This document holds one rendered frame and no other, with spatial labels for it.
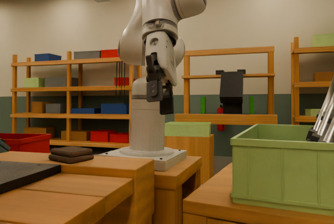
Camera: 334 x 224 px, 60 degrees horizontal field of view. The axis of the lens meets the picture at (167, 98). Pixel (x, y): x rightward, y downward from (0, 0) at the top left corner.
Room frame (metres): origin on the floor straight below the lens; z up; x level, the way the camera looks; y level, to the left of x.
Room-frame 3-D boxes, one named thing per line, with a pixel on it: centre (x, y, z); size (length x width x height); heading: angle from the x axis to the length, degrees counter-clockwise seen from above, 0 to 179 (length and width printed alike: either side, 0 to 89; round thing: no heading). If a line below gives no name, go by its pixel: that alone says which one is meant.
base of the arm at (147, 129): (1.02, 0.07, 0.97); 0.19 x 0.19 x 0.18
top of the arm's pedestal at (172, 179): (1.02, 0.07, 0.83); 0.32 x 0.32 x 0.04; 70
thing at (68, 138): (6.44, 2.07, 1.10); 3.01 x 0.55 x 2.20; 73
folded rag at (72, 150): (0.79, 0.26, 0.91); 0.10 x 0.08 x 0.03; 53
